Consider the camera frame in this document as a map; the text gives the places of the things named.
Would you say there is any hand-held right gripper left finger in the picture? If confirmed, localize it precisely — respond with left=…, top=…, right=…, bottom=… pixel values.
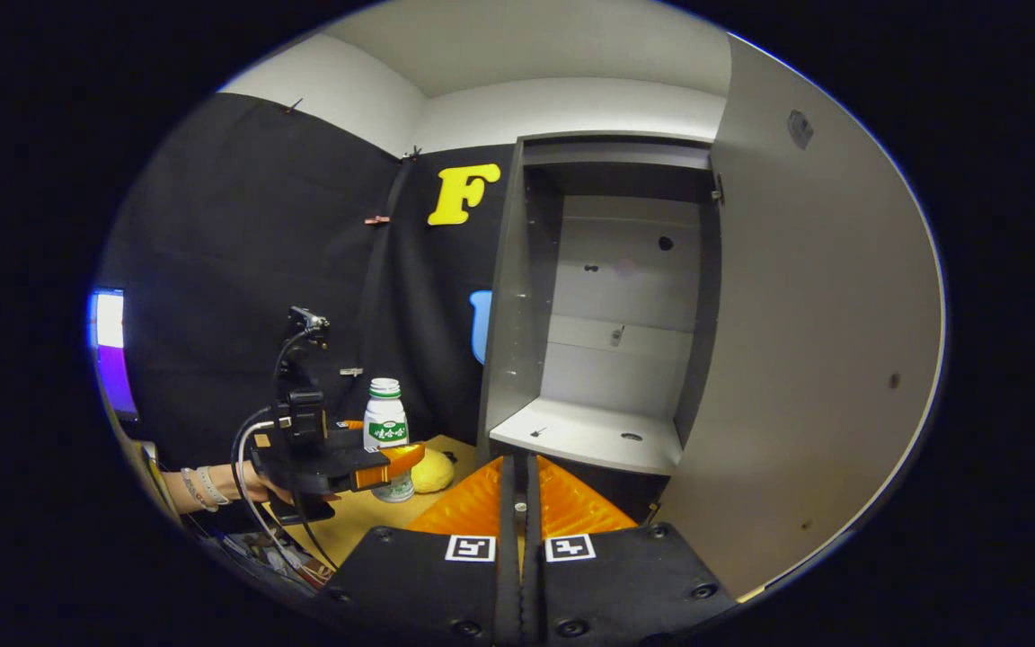
left=324, top=454, right=523, bottom=647

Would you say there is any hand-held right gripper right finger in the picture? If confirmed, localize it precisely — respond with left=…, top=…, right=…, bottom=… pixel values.
left=522, top=454, right=739, bottom=647

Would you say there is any white bottle green label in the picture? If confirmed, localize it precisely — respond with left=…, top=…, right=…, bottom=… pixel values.
left=363, top=377, right=415, bottom=504

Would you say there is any yellow coaster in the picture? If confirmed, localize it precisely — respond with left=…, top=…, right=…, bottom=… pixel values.
left=410, top=448, right=456, bottom=495

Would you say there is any grey cabinet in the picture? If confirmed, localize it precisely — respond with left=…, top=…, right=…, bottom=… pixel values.
left=479, top=132, right=725, bottom=527

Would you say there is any white wristband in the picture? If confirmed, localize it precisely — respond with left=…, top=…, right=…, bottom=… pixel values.
left=197, top=465, right=231, bottom=506

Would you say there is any black backdrop cloth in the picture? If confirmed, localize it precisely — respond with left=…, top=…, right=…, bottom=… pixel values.
left=95, top=90, right=518, bottom=486

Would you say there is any computer monitor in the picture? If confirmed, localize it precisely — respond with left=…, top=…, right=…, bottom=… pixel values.
left=86, top=288, right=141, bottom=423

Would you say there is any white cable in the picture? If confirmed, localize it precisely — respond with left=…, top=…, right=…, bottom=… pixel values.
left=237, top=419, right=325, bottom=581

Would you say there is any black cable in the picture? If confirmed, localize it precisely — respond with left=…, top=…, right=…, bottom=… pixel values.
left=228, top=406, right=341, bottom=576

